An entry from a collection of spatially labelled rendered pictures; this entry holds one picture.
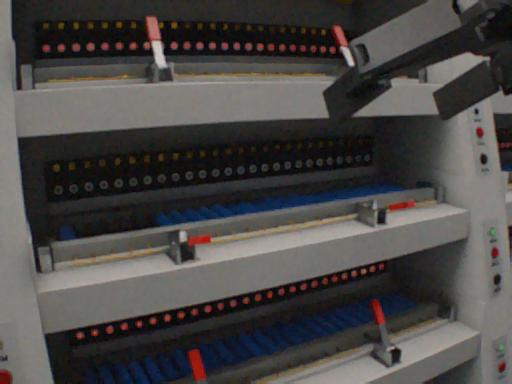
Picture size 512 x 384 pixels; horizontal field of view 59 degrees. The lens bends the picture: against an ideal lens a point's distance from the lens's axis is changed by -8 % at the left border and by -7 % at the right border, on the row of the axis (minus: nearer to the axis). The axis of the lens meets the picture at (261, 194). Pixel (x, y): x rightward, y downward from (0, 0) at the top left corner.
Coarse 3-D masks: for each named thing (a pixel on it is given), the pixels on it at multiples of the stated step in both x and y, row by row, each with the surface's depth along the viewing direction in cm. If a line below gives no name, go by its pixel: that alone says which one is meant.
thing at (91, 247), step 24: (408, 192) 72; (432, 192) 74; (240, 216) 60; (264, 216) 60; (288, 216) 61; (312, 216) 63; (336, 216) 65; (72, 240) 50; (96, 240) 51; (120, 240) 52; (144, 240) 53; (168, 240) 54; (72, 264) 48
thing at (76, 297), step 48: (144, 192) 66; (192, 192) 69; (48, 240) 57; (288, 240) 58; (336, 240) 59; (384, 240) 63; (432, 240) 68; (48, 288) 44; (96, 288) 46; (144, 288) 48; (192, 288) 51; (240, 288) 54
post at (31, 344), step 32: (0, 0) 42; (0, 32) 42; (0, 64) 42; (0, 96) 42; (0, 128) 42; (0, 160) 42; (0, 192) 42; (0, 224) 42; (0, 256) 42; (0, 288) 41; (32, 288) 43; (0, 320) 41; (32, 320) 42; (32, 352) 42
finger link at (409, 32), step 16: (432, 0) 27; (448, 0) 26; (400, 16) 28; (416, 16) 27; (432, 16) 27; (448, 16) 26; (464, 16) 25; (480, 16) 25; (368, 32) 29; (384, 32) 29; (400, 32) 28; (416, 32) 27; (432, 32) 27; (448, 32) 26; (464, 32) 26; (352, 48) 30; (368, 48) 29; (384, 48) 29; (400, 48) 28; (416, 48) 28; (368, 64) 29; (384, 64) 29
